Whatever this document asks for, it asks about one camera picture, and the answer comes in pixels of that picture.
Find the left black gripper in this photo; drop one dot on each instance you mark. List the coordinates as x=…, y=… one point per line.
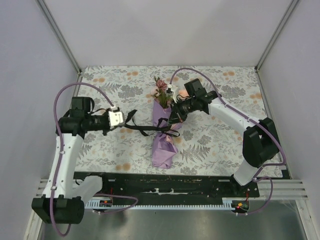
x=108, y=129

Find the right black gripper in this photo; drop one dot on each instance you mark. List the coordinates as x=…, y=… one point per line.
x=177, y=116

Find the dark pink fake flower stem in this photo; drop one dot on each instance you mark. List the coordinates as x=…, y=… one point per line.
x=164, y=100

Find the cream rose fake flower stem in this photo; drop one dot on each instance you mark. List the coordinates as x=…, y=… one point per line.
x=183, y=94

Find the black ribbon with gold text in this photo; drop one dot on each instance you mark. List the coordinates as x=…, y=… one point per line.
x=150, y=127

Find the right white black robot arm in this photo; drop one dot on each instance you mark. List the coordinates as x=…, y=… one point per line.
x=260, y=141

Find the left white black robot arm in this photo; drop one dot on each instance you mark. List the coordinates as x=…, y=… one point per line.
x=60, y=202

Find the floral patterned table mat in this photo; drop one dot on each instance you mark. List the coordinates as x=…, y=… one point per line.
x=205, y=145

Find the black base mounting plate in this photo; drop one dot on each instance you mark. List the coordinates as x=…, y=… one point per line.
x=166, y=178

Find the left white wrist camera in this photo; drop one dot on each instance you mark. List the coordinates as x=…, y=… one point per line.
x=116, y=117

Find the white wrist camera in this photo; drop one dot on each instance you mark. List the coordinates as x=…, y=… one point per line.
x=116, y=117
x=172, y=91

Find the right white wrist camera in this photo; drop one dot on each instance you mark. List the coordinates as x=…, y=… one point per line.
x=172, y=91

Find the white slotted cable duct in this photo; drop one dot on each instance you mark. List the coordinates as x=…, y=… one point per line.
x=104, y=204

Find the aluminium frame rail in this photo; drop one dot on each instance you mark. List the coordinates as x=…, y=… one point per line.
x=287, y=186

